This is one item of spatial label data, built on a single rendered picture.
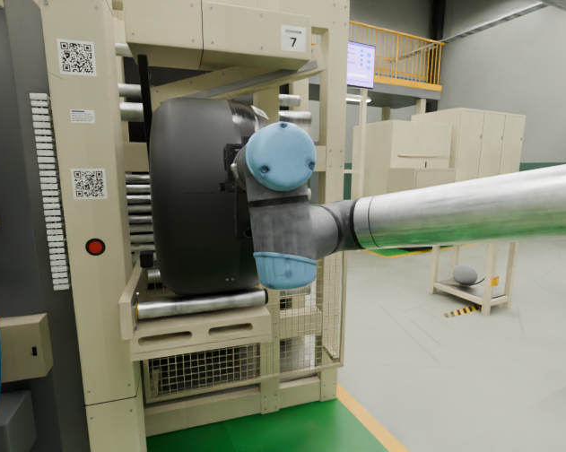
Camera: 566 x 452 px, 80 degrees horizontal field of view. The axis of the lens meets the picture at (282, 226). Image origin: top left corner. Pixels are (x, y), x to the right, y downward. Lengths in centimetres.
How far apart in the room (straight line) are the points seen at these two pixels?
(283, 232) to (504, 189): 24
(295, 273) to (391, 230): 14
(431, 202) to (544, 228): 11
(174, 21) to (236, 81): 28
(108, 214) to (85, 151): 16
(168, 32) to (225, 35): 18
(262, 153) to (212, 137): 44
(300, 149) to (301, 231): 9
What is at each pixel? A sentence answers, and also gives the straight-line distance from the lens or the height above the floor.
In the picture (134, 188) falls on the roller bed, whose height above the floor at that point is 118.
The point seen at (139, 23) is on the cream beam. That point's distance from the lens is 127.
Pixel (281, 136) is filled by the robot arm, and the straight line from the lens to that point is 37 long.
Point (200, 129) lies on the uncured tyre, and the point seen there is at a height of 134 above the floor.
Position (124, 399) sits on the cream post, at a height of 62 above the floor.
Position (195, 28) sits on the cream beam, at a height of 170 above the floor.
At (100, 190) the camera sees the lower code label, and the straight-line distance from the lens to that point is 96.
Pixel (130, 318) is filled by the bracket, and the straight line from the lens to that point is 91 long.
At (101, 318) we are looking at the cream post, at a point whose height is 86.
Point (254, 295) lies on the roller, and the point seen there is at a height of 91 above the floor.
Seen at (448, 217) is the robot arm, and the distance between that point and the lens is 42.
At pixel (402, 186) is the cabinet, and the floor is 98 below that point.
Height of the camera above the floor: 126
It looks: 10 degrees down
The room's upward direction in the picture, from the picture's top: straight up
